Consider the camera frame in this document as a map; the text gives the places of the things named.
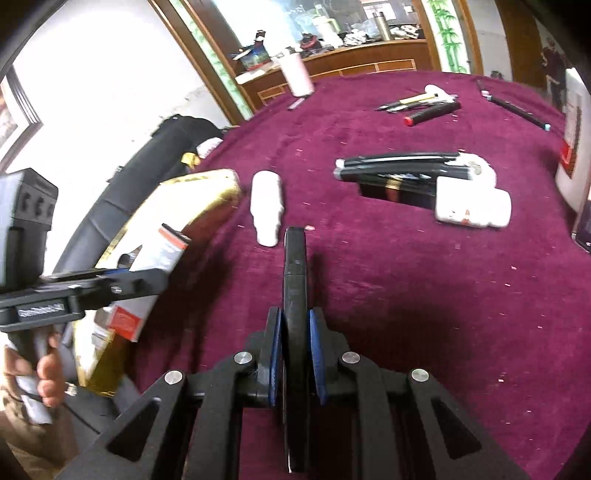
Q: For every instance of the gold-edged white cardboard box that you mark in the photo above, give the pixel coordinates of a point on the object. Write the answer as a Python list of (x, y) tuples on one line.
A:
[(180, 215)]

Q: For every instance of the yellow black pen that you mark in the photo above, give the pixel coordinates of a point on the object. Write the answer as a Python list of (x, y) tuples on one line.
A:
[(409, 103)]

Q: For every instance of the white powder puff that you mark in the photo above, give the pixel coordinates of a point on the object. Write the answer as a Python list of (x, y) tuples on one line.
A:
[(478, 169)]

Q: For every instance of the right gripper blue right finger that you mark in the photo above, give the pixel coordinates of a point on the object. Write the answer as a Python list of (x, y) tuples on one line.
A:
[(327, 347)]

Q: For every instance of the black foil snack packet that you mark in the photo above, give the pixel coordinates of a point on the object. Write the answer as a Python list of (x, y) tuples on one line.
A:
[(295, 349)]

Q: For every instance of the white spray bottle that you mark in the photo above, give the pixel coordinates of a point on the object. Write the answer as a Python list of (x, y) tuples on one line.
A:
[(266, 207)]

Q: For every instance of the pink thermos bottle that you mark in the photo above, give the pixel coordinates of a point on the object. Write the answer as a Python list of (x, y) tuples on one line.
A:
[(295, 73)]

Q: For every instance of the white pill bottle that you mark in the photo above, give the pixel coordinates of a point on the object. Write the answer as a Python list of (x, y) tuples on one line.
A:
[(471, 203)]

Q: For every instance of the framed painting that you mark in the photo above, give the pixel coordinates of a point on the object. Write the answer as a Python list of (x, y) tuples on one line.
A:
[(19, 120)]

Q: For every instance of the black leather sofa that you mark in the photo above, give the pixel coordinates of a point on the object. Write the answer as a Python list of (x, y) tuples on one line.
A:
[(157, 161)]

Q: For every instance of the person left hand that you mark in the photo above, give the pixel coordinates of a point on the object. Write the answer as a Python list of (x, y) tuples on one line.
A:
[(51, 386)]

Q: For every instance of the smartphone with lit screen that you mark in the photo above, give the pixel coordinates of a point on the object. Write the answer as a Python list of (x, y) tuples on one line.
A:
[(581, 233)]

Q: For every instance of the white jug red cap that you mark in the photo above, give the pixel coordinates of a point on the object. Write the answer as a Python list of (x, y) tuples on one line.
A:
[(573, 171)]

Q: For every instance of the black marker white cap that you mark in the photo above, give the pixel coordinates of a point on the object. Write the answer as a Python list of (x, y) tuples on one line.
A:
[(396, 156)]

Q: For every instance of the long black pen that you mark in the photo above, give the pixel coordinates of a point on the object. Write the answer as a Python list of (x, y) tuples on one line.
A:
[(522, 113)]

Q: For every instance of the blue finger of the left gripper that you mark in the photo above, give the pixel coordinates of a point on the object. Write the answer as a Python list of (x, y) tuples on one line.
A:
[(99, 293), (92, 274)]

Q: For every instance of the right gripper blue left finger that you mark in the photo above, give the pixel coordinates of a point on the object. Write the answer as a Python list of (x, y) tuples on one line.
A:
[(268, 366)]

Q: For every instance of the long silver red box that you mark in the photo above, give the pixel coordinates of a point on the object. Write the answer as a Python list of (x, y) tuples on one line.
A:
[(162, 249)]

